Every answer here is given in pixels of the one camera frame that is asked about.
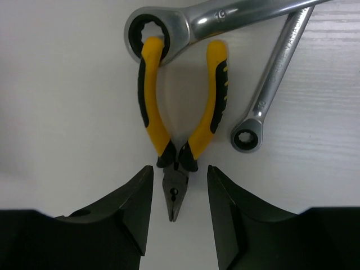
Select yellow handled pliers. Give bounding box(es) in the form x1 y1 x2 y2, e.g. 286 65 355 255
137 37 228 222

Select silver combination wrench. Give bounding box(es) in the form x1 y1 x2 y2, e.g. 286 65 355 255
230 6 314 153

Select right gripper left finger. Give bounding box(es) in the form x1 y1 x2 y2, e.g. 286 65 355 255
1 165 154 269

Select silver ratchet wrench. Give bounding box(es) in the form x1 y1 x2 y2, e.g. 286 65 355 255
124 0 320 65

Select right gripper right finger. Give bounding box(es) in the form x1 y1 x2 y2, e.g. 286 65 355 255
207 166 359 269

